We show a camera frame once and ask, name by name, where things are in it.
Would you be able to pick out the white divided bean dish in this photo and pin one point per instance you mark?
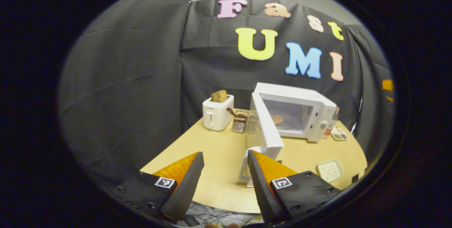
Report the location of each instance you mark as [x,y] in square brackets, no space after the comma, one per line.
[339,135]

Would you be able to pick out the white toaster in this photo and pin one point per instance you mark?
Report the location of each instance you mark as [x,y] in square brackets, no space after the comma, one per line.
[217,115]

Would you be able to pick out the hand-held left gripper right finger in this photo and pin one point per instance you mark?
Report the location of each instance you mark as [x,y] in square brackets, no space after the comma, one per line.
[263,192]

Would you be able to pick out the brown bread slice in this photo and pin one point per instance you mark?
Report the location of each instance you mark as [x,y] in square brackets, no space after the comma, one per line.
[219,96]

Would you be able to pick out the clear plastic bottle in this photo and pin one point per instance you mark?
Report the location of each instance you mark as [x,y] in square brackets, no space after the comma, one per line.
[332,122]

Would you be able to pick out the white microwave oven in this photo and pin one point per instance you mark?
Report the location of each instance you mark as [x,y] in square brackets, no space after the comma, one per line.
[300,95]

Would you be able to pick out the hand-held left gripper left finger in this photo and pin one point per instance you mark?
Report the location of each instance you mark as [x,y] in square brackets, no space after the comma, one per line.
[185,189]

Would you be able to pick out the clear glass jar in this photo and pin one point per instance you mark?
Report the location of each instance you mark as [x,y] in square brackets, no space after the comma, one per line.
[252,124]
[239,125]

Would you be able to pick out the pale square plate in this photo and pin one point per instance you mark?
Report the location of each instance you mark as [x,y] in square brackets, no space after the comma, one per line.
[330,170]

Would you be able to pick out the brown wooden spoon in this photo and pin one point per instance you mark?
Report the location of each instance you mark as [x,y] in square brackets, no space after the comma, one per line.
[235,112]

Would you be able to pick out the sesame-coated bread bun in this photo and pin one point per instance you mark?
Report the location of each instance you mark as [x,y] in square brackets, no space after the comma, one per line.
[277,119]

